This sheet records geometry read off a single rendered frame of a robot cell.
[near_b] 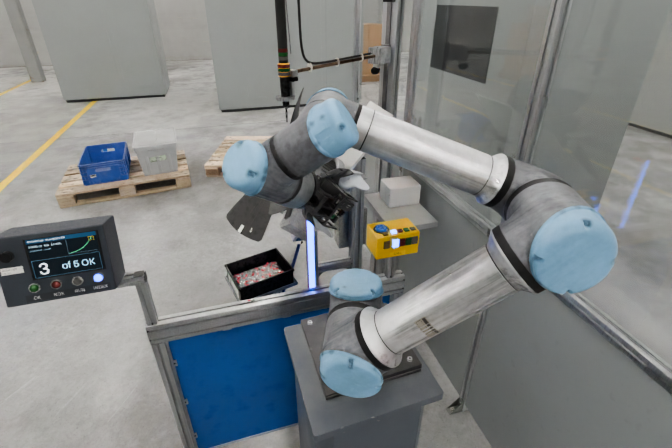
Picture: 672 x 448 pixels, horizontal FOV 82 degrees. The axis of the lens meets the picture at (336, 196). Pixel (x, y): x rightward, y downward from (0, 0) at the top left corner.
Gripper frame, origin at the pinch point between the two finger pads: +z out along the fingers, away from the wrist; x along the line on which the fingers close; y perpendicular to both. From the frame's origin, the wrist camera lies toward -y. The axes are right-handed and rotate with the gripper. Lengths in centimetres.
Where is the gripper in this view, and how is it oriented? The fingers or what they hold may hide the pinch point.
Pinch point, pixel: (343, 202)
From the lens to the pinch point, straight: 84.9
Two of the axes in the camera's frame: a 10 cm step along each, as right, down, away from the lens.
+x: 5.9, -7.9, -1.4
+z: 4.8, 2.1, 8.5
